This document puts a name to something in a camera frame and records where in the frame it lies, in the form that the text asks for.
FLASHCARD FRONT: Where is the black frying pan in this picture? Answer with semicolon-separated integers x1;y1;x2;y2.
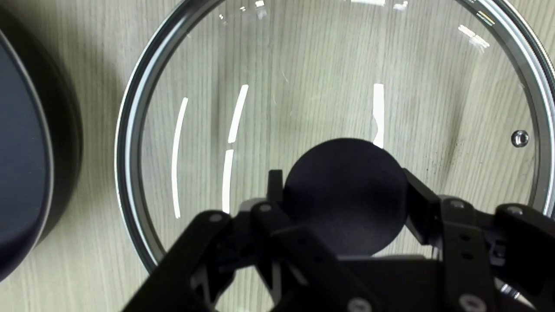
0;5;85;284

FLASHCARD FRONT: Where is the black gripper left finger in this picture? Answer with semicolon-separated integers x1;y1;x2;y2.
122;168;378;312

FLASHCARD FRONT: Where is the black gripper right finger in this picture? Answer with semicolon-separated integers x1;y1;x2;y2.
402;168;555;312

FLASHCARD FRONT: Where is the glass lid with black knob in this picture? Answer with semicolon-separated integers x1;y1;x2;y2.
113;0;555;312

